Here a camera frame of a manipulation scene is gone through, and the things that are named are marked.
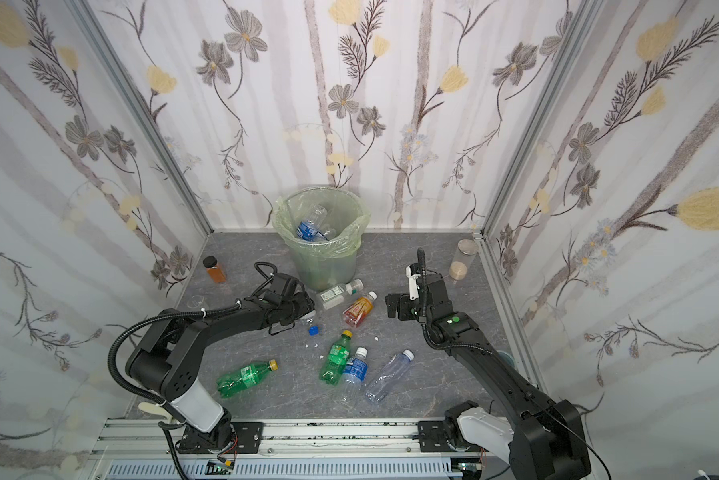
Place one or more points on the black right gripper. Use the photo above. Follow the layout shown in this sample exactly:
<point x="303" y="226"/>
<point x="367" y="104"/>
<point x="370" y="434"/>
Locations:
<point x="408" y="303"/>

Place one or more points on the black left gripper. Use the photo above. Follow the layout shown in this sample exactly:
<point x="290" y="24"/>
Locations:
<point x="302" y="303"/>

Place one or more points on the green sprite bottle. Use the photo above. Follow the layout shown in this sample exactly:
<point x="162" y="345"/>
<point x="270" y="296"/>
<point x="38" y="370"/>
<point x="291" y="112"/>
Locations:
<point x="249" y="376"/>
<point x="336" y="359"/>

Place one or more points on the Pocari Sweat bottle white cap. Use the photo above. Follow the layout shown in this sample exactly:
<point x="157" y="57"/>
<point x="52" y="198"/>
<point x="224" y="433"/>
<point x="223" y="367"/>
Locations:
<point x="309" y="227"/>

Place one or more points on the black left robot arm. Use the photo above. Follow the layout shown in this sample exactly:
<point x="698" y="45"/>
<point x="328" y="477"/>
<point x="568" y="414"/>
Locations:
<point x="159" y="358"/>

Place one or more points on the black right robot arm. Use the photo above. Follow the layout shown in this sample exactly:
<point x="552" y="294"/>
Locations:
<point x="540" y="438"/>

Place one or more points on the mesh waste bin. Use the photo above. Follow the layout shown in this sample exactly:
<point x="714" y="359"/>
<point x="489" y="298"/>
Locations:
<point x="320" y="274"/>

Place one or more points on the Pepsi water bottle blue cap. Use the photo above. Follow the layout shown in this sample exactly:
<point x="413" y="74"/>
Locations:
<point x="310" y="320"/>

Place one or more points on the orange red drink bottle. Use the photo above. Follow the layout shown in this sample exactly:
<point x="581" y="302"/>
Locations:
<point x="356" y="314"/>

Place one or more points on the clear bottle green white label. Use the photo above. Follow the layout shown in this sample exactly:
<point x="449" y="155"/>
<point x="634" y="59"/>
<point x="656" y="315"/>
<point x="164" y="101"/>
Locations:
<point x="336" y="295"/>

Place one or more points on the tall clear bottle blue cap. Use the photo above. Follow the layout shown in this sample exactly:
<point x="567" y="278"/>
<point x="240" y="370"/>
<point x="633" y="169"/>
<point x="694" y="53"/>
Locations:
<point x="389" y="377"/>

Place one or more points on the blue label bottle white cap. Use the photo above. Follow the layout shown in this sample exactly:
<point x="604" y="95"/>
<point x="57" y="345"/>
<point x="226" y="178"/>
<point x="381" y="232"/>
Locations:
<point x="353" y="376"/>

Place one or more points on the orange spice jar black lid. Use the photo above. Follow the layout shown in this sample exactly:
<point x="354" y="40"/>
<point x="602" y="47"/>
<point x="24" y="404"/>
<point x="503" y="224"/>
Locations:
<point x="214" y="269"/>

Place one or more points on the glass jar with powder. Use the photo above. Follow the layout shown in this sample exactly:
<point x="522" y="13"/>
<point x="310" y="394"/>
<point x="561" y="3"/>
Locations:
<point x="465" y="254"/>

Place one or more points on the clear plastic measuring cup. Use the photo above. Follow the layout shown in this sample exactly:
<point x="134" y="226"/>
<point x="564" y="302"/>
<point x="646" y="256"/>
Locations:
<point x="197" y="303"/>

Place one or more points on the teal ceramic cup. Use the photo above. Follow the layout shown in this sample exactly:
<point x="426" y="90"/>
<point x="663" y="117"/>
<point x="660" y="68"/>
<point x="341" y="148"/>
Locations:
<point x="507" y="359"/>

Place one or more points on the aluminium corner post left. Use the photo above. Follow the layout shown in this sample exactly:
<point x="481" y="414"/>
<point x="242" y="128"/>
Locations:
<point x="123" y="82"/>

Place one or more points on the aluminium corner post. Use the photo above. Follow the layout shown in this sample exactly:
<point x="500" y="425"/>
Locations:
<point x="123" y="82"/>
<point x="572" y="44"/>

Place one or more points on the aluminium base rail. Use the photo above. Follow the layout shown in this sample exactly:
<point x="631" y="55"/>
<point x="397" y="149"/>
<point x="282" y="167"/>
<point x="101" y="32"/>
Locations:
<point x="371" y="448"/>

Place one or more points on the aluminium corner post right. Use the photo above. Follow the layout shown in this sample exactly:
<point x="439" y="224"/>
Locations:
<point x="572" y="44"/>

